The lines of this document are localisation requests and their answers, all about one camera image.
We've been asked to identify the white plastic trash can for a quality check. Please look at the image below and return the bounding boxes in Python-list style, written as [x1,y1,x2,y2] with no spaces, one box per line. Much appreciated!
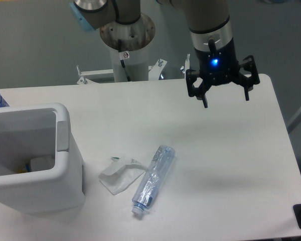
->
[0,103,85,213]

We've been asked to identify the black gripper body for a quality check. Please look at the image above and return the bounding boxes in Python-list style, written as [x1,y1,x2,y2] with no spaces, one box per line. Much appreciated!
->
[195,39,240,86]

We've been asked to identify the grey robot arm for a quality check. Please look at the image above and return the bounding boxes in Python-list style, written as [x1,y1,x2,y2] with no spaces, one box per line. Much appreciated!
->
[70,1,260,105]

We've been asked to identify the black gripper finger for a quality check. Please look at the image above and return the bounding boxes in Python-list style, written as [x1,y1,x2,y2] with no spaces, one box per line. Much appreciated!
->
[230,55,260,101]
[185,68,213,108]

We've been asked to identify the black cable on pedestal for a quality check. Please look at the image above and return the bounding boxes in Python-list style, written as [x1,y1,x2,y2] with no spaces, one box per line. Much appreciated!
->
[117,39,131,82]

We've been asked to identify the white paper wrapper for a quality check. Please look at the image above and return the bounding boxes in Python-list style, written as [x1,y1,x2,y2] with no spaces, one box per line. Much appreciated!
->
[98,157,147,195]

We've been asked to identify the crushed clear plastic bottle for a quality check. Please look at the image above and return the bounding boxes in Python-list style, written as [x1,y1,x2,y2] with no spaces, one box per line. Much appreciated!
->
[132,145,175,216]

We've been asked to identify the white metal bracket frame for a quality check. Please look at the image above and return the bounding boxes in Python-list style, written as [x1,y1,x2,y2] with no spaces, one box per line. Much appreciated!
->
[76,54,191,85]

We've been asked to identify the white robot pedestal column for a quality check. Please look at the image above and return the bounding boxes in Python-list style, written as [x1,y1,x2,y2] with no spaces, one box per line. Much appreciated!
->
[99,13,156,82]

